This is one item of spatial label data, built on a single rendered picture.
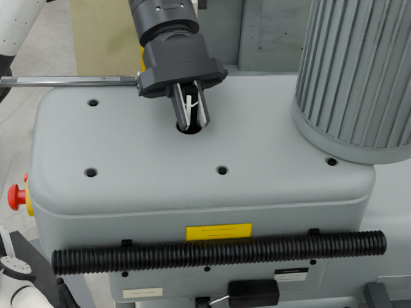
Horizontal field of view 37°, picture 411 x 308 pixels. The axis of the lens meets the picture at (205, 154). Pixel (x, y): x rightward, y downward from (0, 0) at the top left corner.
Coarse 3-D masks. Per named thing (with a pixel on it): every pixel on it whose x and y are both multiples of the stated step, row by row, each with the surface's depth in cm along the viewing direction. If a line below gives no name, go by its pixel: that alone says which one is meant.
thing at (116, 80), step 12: (0, 84) 90; (12, 84) 90; (24, 84) 90; (36, 84) 90; (48, 84) 90; (60, 84) 90; (72, 84) 91; (84, 84) 91; (96, 84) 91; (108, 84) 91; (120, 84) 91; (132, 84) 92
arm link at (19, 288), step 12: (12, 276) 141; (24, 276) 142; (36, 276) 145; (12, 288) 141; (24, 288) 142; (36, 288) 144; (0, 300) 141; (12, 300) 141; (24, 300) 139; (36, 300) 139
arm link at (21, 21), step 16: (0, 0) 106; (16, 0) 106; (32, 0) 107; (48, 0) 111; (0, 16) 107; (16, 16) 108; (32, 16) 110; (0, 32) 109; (16, 32) 110; (0, 48) 110; (16, 48) 113
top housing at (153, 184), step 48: (48, 96) 89; (96, 96) 90; (240, 96) 91; (288, 96) 92; (48, 144) 81; (96, 144) 82; (144, 144) 82; (192, 144) 83; (240, 144) 83; (288, 144) 84; (48, 192) 76; (96, 192) 76; (144, 192) 77; (192, 192) 77; (240, 192) 78; (288, 192) 79; (336, 192) 80; (48, 240) 82; (96, 240) 80; (144, 240) 82; (192, 240) 83
